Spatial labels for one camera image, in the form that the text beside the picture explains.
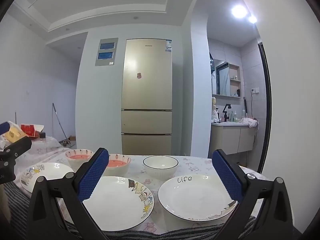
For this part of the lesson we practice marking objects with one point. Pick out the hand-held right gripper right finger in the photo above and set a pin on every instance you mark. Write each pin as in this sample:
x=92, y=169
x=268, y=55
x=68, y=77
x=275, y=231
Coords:
x=227, y=177

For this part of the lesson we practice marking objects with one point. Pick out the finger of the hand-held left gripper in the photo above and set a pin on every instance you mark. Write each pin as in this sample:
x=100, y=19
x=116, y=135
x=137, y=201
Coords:
x=17, y=148
x=4, y=128

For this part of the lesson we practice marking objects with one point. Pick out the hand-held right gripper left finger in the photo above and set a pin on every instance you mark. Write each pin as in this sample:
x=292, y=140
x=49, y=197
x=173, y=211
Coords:
x=93, y=177

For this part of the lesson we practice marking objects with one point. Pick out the white bowl pink inside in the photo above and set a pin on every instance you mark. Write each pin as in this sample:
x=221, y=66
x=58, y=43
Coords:
x=77, y=158
x=117, y=164

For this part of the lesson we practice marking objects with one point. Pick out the white plate cartoon animals rim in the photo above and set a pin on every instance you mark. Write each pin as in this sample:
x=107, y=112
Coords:
x=115, y=205

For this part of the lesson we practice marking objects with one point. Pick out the white plate black lettering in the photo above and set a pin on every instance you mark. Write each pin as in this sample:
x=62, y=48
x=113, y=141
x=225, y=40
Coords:
x=195, y=197

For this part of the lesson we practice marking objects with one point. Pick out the white plate cartoon duck print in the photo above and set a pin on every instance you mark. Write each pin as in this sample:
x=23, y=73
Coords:
x=50, y=172

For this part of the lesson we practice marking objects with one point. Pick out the white bowl black rim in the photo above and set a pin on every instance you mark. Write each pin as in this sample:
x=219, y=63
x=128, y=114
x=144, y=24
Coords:
x=160, y=170

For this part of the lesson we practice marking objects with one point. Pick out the yellow snack packet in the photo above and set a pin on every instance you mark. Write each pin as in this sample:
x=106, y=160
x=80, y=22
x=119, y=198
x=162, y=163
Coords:
x=15, y=133

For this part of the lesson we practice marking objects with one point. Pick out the red cardboard box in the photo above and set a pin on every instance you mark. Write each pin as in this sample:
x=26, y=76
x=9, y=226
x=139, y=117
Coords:
x=31, y=129

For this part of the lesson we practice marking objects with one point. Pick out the small black jar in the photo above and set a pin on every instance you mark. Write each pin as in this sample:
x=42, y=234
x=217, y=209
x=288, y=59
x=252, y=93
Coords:
x=42, y=135

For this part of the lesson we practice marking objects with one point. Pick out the pink floral print tablecloth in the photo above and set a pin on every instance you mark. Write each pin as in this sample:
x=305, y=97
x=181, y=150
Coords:
x=190, y=166

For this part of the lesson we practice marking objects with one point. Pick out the beige bathroom vanity cabinet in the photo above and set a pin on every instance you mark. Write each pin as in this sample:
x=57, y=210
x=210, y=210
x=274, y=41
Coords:
x=230, y=137

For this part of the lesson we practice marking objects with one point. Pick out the pink towel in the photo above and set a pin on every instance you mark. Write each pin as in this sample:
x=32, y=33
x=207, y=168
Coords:
x=251, y=122

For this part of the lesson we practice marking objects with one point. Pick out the green toiletry bottle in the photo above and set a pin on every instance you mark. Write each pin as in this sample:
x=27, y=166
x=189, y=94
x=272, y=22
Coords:
x=235, y=117

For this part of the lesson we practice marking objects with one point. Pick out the black bathroom faucet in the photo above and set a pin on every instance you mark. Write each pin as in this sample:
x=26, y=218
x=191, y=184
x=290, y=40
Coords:
x=227, y=112

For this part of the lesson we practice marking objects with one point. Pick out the beige figurine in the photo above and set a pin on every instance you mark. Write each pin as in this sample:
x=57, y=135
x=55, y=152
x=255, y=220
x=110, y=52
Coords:
x=214, y=106

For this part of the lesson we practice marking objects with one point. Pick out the black handheld bathroom appliance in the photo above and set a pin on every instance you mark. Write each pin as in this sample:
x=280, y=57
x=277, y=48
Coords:
x=246, y=106

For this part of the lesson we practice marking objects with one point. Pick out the bathroom mirror cabinet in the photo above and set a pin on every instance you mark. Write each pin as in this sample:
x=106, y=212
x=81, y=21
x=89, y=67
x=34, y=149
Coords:
x=226, y=78

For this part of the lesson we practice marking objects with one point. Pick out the gold three-door refrigerator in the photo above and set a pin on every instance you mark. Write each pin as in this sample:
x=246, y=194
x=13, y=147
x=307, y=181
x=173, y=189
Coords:
x=146, y=92

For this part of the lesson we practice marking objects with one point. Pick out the fridge energy label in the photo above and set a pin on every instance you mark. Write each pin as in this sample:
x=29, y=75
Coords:
x=168, y=46

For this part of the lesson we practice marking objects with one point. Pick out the small bright ceiling light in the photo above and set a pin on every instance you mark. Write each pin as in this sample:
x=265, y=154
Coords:
x=252, y=19

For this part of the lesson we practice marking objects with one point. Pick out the large bright ceiling light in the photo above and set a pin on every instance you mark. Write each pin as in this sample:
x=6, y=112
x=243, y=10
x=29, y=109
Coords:
x=239, y=11

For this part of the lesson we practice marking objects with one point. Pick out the black sliding door frame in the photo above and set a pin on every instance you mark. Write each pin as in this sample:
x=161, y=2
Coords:
x=266, y=105

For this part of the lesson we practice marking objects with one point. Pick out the white bathroom wall socket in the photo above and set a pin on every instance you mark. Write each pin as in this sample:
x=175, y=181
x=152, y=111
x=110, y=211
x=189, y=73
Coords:
x=254, y=90

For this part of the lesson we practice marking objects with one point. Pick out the grey wall electrical panel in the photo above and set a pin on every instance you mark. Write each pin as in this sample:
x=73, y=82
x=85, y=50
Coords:
x=106, y=52

